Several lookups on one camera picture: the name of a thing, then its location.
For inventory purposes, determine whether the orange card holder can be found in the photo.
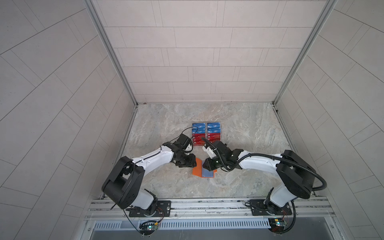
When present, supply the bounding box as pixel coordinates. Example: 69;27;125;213
192;158;217;178

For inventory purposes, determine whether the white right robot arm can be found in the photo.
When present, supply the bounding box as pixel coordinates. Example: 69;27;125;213
202;138;328;215

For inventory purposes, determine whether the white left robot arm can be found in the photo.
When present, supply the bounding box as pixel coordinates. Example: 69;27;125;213
102;134;197;215

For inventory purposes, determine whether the right card stack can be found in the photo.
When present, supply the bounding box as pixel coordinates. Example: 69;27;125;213
207;122;221;143

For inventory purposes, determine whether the card stack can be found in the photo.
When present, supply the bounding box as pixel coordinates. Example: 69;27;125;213
207;122;221;143
192;123;206;146

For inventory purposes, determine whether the left card stack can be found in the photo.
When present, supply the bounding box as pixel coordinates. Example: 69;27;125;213
192;123;206;146

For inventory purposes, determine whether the left green circuit board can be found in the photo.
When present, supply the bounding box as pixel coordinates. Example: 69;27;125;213
139;220;160;236

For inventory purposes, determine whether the green circuit board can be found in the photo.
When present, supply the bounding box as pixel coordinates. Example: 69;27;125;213
139;220;160;236
268;218;288;233

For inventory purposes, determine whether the right green circuit board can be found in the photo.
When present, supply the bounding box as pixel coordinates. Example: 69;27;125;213
268;218;288;233

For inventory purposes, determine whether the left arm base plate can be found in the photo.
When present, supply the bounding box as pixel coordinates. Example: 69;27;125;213
127;200;172;218

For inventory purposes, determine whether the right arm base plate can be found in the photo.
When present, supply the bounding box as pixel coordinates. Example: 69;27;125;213
245;200;293;216

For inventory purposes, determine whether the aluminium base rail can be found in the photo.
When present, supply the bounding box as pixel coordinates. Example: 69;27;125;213
85;197;335;221

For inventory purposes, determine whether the aluminium corner post left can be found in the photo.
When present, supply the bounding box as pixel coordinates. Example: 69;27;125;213
84;0;139;108

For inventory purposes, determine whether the aluminium corner post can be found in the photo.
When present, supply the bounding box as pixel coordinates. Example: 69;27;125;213
84;0;139;108
273;0;338;107

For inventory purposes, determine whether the aluminium corner post right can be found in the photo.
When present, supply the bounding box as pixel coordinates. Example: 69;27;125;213
273;0;338;107

